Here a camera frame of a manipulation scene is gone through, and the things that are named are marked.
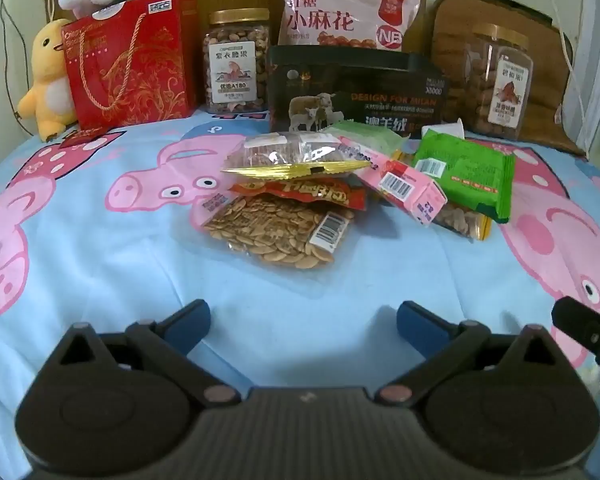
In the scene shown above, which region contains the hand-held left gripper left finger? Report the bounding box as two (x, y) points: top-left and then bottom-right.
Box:
(50, 299), (242, 407)

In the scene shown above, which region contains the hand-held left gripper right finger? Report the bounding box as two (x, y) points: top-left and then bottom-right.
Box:
(375, 301), (557, 407)

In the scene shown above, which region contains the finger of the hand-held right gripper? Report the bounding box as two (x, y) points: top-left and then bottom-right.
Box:
(551, 296), (600, 361)

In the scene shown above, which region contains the yellow-edged nut packet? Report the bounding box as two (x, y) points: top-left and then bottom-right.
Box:
(432, 202), (494, 242)

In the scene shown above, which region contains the red melon seed packet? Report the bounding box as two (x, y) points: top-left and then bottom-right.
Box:
(195, 178), (369, 272)

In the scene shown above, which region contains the pink snack box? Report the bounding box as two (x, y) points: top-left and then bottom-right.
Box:
(330, 135), (449, 229)

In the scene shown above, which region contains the clear gold-edged peanut packet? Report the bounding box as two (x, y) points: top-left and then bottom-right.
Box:
(221, 131), (374, 181)

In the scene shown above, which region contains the pale green snack packet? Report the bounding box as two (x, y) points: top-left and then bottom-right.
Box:
(325, 120), (466, 157)

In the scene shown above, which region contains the black sheep-print box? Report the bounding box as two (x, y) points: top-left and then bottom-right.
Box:
(268, 45), (451, 140)

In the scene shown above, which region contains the printed pink pig blanket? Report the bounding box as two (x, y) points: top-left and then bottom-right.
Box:
(0, 107), (600, 461)

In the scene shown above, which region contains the red hang tag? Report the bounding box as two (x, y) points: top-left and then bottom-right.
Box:
(60, 127), (109, 149)

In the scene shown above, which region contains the gold-lid pecan jar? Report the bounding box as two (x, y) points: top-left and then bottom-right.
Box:
(462, 23), (535, 141)

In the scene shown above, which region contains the red gift bag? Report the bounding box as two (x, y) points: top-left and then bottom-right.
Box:
(61, 0), (200, 131)

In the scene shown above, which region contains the gold-lid cashew jar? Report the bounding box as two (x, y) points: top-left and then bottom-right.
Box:
(203, 8), (272, 115)

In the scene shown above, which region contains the yellow duck plush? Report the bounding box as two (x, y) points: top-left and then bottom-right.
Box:
(17, 19), (79, 141)

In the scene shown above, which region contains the large pink snack bag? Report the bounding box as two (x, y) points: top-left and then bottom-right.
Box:
(271, 0), (422, 54)

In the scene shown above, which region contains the white cable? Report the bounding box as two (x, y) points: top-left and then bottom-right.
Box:
(534, 0), (577, 63)

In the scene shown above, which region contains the black wall cable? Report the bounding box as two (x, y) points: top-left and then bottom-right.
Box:
(0, 0), (37, 137)

